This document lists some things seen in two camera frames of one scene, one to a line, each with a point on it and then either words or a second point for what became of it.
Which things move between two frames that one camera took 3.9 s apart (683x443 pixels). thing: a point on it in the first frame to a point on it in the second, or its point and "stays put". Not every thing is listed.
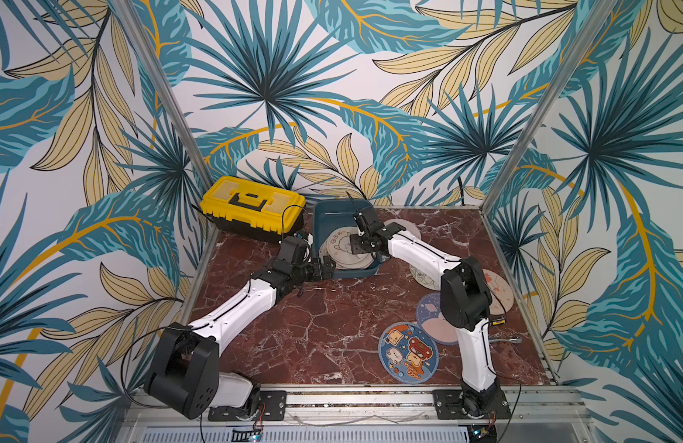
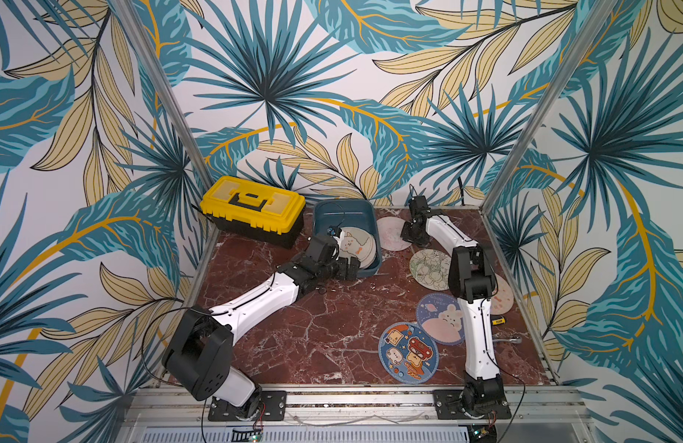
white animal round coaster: (336, 243) stays put
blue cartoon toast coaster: (408, 353) stays put
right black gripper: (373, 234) to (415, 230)
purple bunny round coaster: (431, 321) stays put
